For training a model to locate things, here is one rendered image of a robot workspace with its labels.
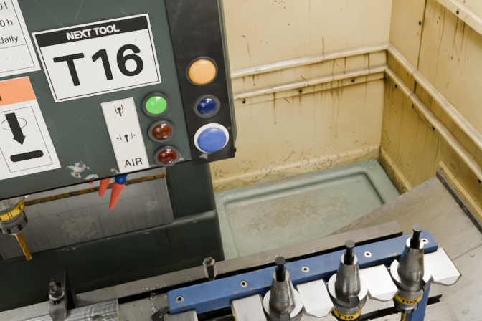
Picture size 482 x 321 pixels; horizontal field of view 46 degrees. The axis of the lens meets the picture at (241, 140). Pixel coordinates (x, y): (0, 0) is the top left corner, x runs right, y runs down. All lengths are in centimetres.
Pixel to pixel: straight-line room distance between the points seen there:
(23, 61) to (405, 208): 135
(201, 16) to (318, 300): 58
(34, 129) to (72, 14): 12
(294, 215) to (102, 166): 143
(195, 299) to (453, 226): 88
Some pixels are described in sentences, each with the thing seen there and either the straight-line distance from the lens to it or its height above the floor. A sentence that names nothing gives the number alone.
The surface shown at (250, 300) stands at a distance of 96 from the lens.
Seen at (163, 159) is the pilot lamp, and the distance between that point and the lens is 58.
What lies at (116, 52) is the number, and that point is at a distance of 52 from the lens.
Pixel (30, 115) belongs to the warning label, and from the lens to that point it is 55.
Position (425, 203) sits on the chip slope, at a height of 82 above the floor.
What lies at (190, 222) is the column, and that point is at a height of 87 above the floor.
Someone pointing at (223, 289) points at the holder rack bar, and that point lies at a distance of 96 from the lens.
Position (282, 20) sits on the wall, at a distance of 172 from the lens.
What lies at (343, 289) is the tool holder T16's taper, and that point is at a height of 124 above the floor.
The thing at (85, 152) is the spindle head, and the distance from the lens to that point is 58.
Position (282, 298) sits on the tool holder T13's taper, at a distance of 90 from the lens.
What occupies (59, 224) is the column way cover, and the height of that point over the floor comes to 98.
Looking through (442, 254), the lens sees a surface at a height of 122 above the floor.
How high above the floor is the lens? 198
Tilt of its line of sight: 37 degrees down
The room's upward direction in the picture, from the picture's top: 6 degrees counter-clockwise
